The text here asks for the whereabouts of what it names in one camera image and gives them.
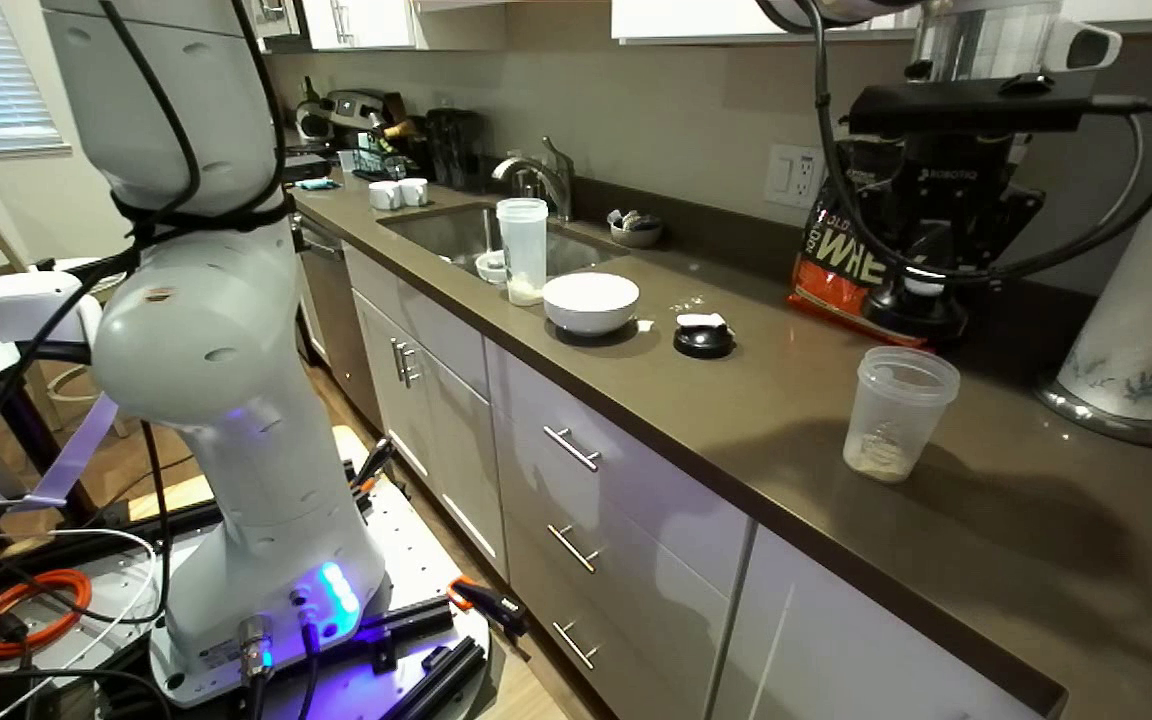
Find black orange protein powder bag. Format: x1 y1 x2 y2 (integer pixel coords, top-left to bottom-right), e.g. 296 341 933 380
787 140 925 344

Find tall translucent plastic cup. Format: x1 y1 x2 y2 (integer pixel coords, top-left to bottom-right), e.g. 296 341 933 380
495 197 548 304

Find chrome sink faucet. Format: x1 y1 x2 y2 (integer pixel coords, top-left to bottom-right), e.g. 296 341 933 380
490 145 576 221

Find black coffee maker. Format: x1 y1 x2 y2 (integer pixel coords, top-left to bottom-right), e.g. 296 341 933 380
423 107 482 186

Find white lower kitchen cabinets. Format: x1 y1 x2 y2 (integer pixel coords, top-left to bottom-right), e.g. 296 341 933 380
339 249 1038 720

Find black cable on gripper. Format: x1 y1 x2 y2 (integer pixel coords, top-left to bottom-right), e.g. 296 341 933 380
973 91 1152 287

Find white ceramic bowl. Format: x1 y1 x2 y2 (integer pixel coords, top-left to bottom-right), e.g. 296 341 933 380
545 273 639 335

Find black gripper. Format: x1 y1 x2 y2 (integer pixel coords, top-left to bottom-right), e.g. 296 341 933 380
843 70 1092 287

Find white mugs on counter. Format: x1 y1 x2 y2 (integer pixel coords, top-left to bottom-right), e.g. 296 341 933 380
369 175 431 212

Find silver cabinet drawer handle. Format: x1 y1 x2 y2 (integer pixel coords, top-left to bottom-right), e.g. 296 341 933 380
545 424 602 471

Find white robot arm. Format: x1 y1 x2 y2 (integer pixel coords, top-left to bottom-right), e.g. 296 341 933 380
41 0 386 708

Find orange cable on floor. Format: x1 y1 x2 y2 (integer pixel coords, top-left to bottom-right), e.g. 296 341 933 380
0 564 96 672

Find stainless steel kitchen sink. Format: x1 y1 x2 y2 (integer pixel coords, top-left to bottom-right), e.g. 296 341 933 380
386 205 611 275

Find white wall outlet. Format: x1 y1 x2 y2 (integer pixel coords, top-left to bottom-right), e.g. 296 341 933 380
765 145 822 206

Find clear plastic shaker cup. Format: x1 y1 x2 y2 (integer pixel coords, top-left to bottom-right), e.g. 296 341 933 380
843 349 958 483

